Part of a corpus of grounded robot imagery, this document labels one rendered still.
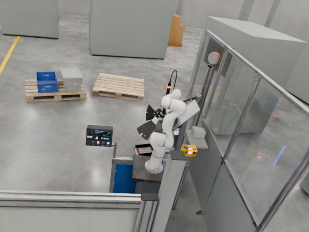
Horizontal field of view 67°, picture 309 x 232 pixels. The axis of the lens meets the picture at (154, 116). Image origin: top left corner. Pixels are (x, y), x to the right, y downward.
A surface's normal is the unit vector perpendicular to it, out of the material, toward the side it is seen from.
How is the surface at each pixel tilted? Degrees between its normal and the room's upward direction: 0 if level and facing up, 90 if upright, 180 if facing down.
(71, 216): 89
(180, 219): 0
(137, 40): 90
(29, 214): 89
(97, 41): 90
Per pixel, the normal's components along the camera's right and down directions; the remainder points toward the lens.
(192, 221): 0.16, -0.84
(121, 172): 0.10, 0.54
